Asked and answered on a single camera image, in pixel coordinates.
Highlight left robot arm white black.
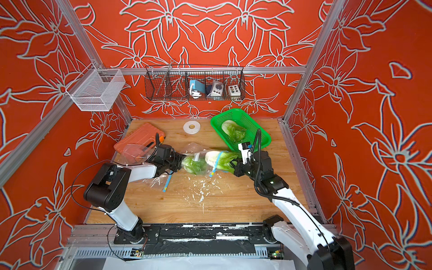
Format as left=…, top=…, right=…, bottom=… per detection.
left=83, top=134, right=186, bottom=244

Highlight white round dial device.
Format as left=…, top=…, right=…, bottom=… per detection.
left=206, top=81, right=224, bottom=100

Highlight black wire wall basket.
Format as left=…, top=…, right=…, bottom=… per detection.
left=144, top=64, right=246, bottom=101

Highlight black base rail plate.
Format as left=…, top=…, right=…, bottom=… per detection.
left=113, top=223, right=285, bottom=260

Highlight white button box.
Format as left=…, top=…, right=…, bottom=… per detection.
left=227, top=85, right=241, bottom=100

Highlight blue white device in basket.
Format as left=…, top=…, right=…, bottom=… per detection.
left=189, top=79, right=206, bottom=99

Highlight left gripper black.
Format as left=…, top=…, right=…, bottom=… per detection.
left=163, top=151, right=186, bottom=173

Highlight green plastic basket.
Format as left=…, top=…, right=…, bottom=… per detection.
left=210, top=109, right=272, bottom=151

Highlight white tape roll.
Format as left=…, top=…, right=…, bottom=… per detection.
left=183, top=120, right=201, bottom=135

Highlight clear acrylic wall bin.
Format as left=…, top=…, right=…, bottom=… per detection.
left=66, top=63, right=126, bottom=112

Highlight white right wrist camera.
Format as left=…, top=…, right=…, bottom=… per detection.
left=238, top=142, right=252, bottom=165

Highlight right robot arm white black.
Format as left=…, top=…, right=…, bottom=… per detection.
left=234, top=129, right=355, bottom=270

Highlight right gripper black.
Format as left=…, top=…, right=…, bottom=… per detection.
left=229, top=158, right=263, bottom=183

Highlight clear zip-top bag blue seal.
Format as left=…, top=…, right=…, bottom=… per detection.
left=113, top=142, right=172, bottom=192

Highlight orange plastic tool case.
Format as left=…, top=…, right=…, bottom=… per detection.
left=114, top=123, right=165, bottom=163

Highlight chinese cabbage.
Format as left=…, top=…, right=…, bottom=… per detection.
left=222, top=120, right=246, bottom=144

